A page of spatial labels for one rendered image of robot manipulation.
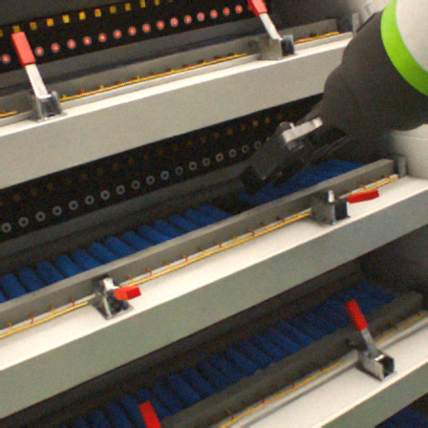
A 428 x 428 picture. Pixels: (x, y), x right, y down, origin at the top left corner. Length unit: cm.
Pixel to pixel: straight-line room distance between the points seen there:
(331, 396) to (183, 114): 35
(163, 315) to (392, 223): 30
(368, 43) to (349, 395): 39
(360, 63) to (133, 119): 21
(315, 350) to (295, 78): 31
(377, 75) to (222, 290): 25
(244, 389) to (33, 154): 34
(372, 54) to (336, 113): 7
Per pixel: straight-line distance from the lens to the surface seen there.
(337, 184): 70
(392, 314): 78
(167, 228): 65
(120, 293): 48
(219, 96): 59
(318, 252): 63
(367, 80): 46
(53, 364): 52
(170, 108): 56
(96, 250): 64
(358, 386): 69
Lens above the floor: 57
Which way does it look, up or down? 3 degrees down
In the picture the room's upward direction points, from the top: 19 degrees counter-clockwise
